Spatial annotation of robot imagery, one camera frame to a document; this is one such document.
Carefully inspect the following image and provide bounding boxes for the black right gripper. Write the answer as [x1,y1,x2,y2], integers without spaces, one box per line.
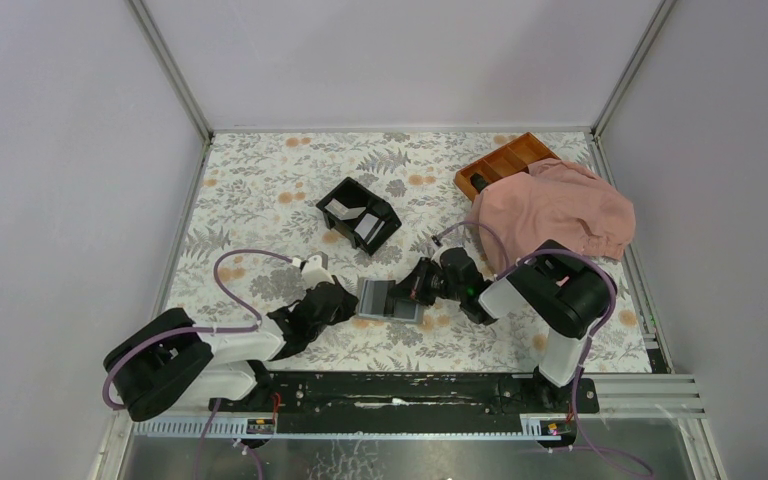
[388,257,465,307]

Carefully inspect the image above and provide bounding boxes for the grey card stack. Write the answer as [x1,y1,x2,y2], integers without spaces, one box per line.
[356,278,424,324]

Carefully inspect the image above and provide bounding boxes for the stack of cards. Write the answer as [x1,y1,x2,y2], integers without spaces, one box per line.
[325,199,384,242]

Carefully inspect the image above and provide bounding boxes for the black card holder box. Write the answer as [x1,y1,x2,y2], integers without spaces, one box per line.
[316,177,402,256]

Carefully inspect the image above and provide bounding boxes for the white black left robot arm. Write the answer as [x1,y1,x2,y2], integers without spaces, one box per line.
[102,282,359,422]

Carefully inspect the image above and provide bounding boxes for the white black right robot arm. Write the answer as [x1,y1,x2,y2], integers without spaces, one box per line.
[387,240,617,412]

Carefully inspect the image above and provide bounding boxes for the floral table mat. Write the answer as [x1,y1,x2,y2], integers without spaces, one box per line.
[152,130,654,374]

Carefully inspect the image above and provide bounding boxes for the orange compartment tray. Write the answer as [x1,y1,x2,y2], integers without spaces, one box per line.
[454,133,557,201]

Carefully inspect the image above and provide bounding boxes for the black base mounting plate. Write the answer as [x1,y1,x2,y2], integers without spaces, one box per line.
[209,371,600,421]

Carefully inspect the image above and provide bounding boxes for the pink cloth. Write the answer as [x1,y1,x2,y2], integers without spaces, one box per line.
[466,159,636,273]

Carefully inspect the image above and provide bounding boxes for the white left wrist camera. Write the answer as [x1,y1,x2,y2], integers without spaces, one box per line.
[291,253,335,290]

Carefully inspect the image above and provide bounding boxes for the white slotted cable duct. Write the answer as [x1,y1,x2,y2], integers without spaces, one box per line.
[134,411,576,442]

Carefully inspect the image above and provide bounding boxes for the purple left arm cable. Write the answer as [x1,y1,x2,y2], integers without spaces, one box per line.
[104,248,306,480]

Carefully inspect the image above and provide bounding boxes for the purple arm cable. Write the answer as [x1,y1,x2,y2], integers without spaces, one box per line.
[104,248,306,480]
[430,221,654,480]

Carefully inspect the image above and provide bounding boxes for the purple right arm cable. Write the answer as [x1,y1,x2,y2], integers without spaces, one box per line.
[430,221,654,480]

